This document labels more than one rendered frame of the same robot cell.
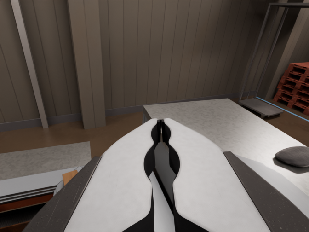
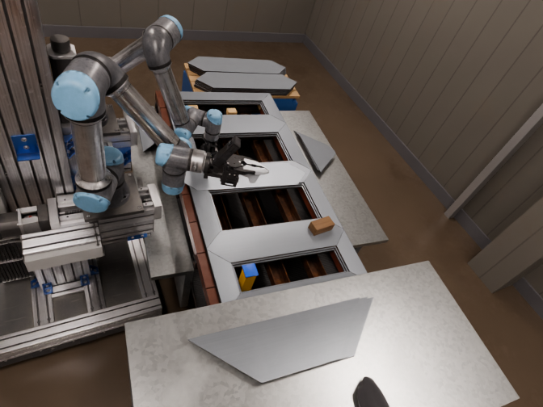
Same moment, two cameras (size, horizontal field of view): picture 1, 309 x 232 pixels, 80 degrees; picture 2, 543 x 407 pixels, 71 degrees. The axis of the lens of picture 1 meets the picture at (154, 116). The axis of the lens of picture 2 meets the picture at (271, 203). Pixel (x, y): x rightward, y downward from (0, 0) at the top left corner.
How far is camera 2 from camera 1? 1.23 m
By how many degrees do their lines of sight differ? 61
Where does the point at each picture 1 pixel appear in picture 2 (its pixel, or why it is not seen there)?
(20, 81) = (484, 152)
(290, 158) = (365, 388)
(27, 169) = (339, 200)
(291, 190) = (319, 354)
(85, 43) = not seen: outside the picture
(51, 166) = (346, 215)
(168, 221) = not seen: hidden behind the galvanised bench
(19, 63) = (505, 135)
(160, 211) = not seen: hidden behind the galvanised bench
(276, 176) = (334, 350)
